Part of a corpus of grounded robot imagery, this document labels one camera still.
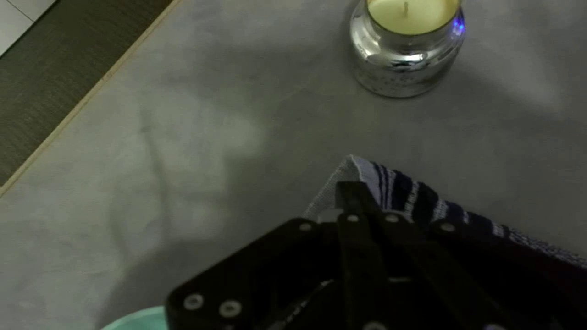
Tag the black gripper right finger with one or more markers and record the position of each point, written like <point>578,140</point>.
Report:
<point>488,281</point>

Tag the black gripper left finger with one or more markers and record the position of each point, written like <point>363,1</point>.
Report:
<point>286,276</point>

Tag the grey knitted sock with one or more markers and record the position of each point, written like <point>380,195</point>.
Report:
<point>422,202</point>

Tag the mint green bowl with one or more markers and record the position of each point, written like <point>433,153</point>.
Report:
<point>138,320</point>

